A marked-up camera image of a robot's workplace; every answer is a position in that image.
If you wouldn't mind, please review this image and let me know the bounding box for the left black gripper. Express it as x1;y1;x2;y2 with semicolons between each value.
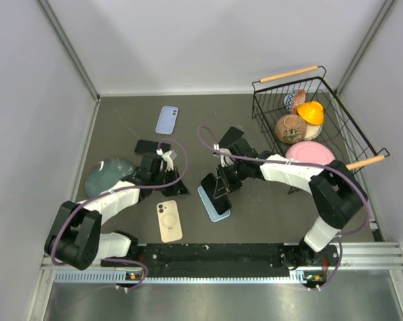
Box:
151;166;190;197

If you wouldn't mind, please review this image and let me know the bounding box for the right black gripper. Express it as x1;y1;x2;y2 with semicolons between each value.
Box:
215;160;249;198

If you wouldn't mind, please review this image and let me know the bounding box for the light blue phone case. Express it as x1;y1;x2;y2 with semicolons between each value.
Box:
197;186;231;223

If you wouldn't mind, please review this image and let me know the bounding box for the cream white phone case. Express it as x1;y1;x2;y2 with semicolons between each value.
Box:
156;200;183;243

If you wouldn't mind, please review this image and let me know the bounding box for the silver edged black phone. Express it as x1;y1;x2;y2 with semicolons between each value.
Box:
218;126;244;148

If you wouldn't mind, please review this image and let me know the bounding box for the lavender purple phone case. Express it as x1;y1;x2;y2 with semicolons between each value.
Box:
155;106;179;135

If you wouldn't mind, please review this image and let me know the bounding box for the purple edged black phone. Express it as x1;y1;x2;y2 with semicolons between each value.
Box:
134;139;171;155

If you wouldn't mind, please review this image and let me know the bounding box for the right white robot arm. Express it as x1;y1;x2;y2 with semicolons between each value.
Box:
213;138;370;265

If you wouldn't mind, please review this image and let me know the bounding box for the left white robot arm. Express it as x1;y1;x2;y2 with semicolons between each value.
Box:
44;149;189;270

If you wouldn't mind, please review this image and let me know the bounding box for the teal ceramic plate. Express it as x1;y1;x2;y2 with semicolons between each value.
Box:
84;158;135;198

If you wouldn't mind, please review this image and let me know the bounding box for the brown patterned bowl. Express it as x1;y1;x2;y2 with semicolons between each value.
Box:
274;114;307;144

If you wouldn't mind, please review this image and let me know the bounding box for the pink plate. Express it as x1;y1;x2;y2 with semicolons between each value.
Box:
285;141;335;165

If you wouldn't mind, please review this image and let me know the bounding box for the white cream bowl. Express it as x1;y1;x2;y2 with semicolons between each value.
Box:
303;122;323;140

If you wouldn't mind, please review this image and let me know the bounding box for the blue patterned bowl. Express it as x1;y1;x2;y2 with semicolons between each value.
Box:
284;90;298;114

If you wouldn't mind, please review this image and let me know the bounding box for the yellow bowl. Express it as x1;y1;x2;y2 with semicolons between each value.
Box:
297;101;325;126

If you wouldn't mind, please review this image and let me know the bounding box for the red patterned shell dish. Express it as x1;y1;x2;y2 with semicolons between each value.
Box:
291;90;306;114

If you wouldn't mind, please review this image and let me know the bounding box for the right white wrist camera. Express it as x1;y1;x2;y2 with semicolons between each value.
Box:
213;144;235;167

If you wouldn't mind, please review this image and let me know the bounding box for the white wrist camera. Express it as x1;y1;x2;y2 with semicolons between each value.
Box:
213;144;235;167
156;148;177;172

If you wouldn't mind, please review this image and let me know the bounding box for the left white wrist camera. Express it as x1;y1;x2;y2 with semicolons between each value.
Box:
156;148;177;172

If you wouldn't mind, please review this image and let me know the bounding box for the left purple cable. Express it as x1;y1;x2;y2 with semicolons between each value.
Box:
49;139;189;267

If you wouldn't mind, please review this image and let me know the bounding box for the purple cable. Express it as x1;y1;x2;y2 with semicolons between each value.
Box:
197;125;370;235
49;139;189;267

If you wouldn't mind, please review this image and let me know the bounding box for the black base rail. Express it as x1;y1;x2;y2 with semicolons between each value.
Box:
100;242;339;278

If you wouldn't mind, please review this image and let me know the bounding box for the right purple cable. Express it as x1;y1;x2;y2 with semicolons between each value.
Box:
197;125;370;235

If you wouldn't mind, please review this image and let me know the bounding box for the black wire basket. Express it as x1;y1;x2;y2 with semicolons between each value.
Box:
252;66;390;163

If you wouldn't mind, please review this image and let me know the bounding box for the grey slotted cable duct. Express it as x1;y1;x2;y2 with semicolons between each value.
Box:
54;269;323;285

